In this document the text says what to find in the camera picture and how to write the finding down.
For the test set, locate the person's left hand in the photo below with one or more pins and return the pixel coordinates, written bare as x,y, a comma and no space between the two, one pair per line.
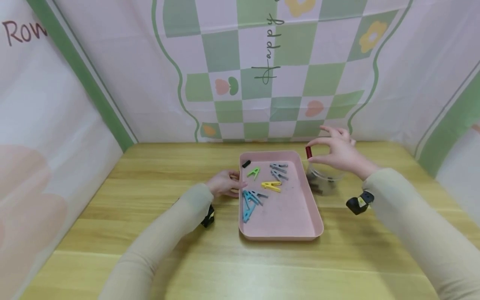
223,183

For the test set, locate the person's right hand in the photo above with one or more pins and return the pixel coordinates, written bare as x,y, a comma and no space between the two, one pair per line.
345,156

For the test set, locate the person's right middle finger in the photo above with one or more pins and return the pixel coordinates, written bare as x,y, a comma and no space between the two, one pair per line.
332,129

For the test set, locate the person's right thumb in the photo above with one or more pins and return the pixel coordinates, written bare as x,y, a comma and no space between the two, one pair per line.
319,159

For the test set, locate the person's right index finger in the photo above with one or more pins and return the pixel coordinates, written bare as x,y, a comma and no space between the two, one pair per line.
319,141

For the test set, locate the person's left fingers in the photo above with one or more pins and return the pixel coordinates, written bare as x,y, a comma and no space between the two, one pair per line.
238,183

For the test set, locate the red clothes peg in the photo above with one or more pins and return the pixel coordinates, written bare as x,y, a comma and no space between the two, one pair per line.
308,152

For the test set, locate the person's right forearm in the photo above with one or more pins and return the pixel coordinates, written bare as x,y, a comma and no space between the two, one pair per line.
423,225

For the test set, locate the person's left forearm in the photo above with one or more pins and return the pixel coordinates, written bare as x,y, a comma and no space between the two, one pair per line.
161,241

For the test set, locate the blue clothes peg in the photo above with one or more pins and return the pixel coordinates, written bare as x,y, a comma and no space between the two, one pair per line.
250,197
248,212

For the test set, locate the green clothes peg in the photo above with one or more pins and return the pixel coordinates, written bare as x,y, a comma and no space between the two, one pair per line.
254,173

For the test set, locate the clear plastic cup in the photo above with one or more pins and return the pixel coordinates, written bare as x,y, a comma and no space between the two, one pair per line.
330,177

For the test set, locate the small black clip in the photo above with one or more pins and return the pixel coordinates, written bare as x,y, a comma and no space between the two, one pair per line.
246,163

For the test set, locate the grey clothes peg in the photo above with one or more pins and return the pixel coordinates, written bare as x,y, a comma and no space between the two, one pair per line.
260,194
279,176
278,166

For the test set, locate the yellow clothes peg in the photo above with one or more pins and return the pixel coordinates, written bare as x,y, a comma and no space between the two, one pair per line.
271,186

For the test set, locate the black wrist band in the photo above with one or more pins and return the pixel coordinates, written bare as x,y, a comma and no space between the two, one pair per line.
359,203
207,216

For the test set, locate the pink plastic tray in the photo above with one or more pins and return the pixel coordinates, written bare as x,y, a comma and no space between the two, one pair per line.
288,208

